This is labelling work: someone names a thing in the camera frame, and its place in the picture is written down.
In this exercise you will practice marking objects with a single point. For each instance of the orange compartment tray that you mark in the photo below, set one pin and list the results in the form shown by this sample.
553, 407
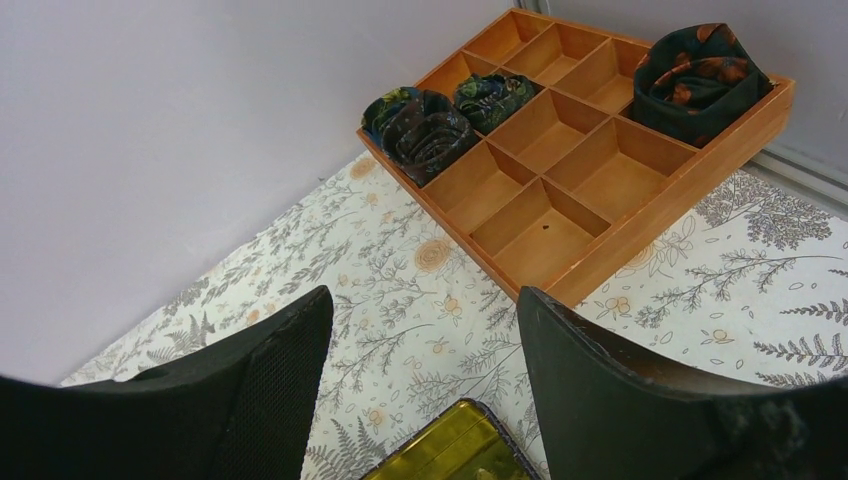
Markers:
570, 188

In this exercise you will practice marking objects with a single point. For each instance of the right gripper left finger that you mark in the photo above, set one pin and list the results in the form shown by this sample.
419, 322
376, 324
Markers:
240, 408

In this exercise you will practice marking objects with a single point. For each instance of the black part on tray edge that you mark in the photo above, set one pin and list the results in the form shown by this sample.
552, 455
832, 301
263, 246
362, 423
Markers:
695, 82

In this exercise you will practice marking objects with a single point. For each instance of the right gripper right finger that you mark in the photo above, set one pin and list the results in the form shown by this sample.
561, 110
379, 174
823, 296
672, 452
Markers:
609, 408

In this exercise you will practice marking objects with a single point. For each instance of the floral table cloth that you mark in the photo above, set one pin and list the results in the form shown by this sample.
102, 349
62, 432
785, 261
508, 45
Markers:
750, 284

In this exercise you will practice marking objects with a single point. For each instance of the black part in tray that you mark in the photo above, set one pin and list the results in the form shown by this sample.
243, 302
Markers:
423, 132

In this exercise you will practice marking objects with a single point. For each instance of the yellow tin box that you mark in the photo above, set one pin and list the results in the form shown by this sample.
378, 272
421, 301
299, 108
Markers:
465, 441

